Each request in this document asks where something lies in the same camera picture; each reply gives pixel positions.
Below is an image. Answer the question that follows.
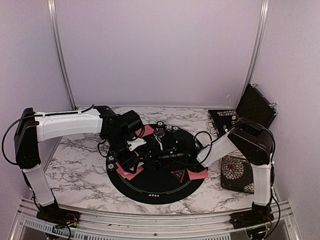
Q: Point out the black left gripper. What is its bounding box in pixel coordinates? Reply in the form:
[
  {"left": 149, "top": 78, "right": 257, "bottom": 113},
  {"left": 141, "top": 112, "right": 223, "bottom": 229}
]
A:
[{"left": 105, "top": 132, "right": 140, "bottom": 174}]

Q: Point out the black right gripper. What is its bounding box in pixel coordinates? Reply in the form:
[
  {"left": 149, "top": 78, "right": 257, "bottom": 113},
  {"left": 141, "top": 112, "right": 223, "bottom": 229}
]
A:
[{"left": 138, "top": 144, "right": 187, "bottom": 171}]

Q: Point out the red triangle all-in marker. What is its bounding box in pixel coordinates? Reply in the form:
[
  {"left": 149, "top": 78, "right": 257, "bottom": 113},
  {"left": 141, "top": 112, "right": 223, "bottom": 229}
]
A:
[{"left": 170, "top": 169, "right": 186, "bottom": 183}]

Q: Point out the black dealer button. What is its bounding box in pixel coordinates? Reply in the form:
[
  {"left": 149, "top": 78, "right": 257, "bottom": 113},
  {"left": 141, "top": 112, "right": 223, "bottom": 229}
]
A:
[{"left": 153, "top": 129, "right": 165, "bottom": 138}]

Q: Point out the red card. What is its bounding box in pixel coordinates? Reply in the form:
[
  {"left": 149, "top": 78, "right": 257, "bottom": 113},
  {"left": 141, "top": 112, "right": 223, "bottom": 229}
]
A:
[
  {"left": 116, "top": 168, "right": 138, "bottom": 181},
  {"left": 187, "top": 169, "right": 209, "bottom": 181},
  {"left": 125, "top": 167, "right": 145, "bottom": 179},
  {"left": 142, "top": 125, "right": 155, "bottom": 137}
]

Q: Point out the red chip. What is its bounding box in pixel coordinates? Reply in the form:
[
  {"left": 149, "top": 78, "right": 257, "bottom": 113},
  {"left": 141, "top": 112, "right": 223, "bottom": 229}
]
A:
[
  {"left": 106, "top": 163, "right": 116, "bottom": 172},
  {"left": 156, "top": 121, "right": 164, "bottom": 128}
]

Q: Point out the red playing card deck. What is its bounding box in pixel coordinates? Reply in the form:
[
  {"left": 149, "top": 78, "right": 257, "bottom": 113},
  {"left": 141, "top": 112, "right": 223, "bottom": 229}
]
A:
[{"left": 116, "top": 151, "right": 140, "bottom": 174}]

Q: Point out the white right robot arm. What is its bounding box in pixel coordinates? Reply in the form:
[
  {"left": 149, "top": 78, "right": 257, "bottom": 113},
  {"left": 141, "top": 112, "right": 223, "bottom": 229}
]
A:
[{"left": 151, "top": 117, "right": 276, "bottom": 224}]

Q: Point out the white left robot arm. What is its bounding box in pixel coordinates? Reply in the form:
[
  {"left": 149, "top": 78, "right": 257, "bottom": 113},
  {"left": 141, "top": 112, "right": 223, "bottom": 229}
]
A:
[{"left": 14, "top": 104, "right": 146, "bottom": 223}]

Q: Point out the round black poker mat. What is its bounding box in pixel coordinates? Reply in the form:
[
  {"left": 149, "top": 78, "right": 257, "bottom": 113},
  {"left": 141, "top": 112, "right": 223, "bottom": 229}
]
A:
[{"left": 105, "top": 124, "right": 208, "bottom": 205}]

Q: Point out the floral patterned pouch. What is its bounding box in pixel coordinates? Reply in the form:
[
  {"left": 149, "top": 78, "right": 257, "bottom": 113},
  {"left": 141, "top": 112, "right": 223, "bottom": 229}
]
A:
[{"left": 220, "top": 155, "right": 254, "bottom": 194}]

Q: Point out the black poker chip case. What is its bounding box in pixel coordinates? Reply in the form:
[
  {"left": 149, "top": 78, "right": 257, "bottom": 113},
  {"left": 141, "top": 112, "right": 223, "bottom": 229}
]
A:
[{"left": 208, "top": 84, "right": 278, "bottom": 134}]

